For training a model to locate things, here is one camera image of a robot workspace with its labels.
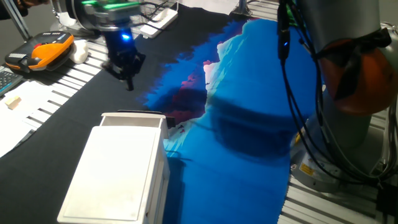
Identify aluminium frame bar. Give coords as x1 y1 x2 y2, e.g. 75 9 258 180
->
1 0 32 41

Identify white lumpy object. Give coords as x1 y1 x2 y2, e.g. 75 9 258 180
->
68 39 90 65

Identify white drawer cabinet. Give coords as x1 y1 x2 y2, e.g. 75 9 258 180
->
57 125 171 224

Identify black computer keyboard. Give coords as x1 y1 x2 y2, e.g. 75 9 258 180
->
0 70 24 97

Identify printed landscape table mat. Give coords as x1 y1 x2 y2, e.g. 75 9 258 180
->
0 2 321 224

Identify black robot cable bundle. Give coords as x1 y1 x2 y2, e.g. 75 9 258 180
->
136 0 398 187

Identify white paper sheets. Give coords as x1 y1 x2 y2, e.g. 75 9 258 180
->
0 80 68 158

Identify green cloth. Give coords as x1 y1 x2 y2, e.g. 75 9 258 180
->
284 1 304 27

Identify aluminium frame post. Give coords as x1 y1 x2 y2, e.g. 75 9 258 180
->
229 0 253 17

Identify small pale wooden block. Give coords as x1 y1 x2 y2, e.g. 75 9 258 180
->
4 95 22 110

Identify dark sleeved forearm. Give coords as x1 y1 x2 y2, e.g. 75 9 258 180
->
0 0 22 21

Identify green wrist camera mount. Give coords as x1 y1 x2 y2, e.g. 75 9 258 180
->
81 0 141 30

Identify orange black teach pendant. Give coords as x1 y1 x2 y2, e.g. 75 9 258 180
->
4 30 75 74

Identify white power strip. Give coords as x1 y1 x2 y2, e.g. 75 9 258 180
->
139 7 178 39

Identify black round spool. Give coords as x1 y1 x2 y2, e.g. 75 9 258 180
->
65 0 105 31

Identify person hand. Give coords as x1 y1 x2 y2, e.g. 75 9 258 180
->
17 0 50 7

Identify white printed paper sheet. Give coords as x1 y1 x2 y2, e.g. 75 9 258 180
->
180 0 240 15

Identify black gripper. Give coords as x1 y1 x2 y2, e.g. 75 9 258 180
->
101 28 146 91

